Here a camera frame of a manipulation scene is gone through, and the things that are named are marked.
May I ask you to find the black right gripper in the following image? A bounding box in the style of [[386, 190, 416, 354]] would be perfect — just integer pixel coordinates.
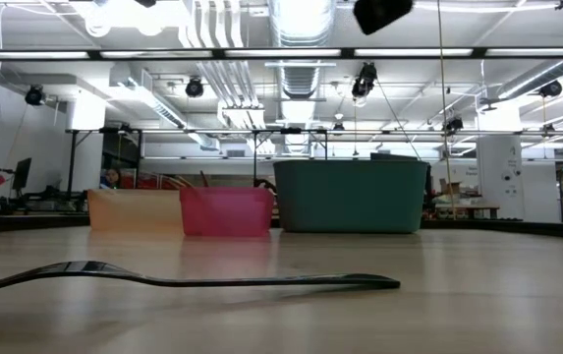
[[353, 0, 414, 35]]

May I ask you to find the black fork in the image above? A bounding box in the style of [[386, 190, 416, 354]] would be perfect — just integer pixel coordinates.
[[0, 260, 402, 300]]

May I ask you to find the teal plastic bin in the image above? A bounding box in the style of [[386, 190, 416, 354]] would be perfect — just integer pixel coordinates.
[[272, 159, 430, 234]]

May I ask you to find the cardboard box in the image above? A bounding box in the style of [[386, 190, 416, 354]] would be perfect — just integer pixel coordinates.
[[440, 179, 464, 203]]

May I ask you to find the white square pillar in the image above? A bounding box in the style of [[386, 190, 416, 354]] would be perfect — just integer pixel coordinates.
[[476, 105, 526, 221]]

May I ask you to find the wooden background table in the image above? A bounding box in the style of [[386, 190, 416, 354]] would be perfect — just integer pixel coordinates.
[[432, 199, 502, 221]]

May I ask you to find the red plastic bin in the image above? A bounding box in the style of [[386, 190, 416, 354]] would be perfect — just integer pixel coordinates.
[[179, 186, 276, 238]]

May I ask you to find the person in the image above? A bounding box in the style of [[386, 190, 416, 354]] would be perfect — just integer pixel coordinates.
[[99, 167, 123, 191]]

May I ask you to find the orange plastic bin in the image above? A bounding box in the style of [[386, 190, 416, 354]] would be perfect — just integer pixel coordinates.
[[86, 188, 185, 232]]

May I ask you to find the black monitor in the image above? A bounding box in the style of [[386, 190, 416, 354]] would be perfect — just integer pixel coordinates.
[[12, 156, 33, 194]]

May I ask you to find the silver ventilation duct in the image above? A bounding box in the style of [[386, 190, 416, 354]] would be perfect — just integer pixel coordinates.
[[266, 0, 337, 99]]

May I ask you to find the black overhead frame crossbar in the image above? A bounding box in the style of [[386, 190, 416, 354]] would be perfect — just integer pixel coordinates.
[[0, 47, 563, 61]]

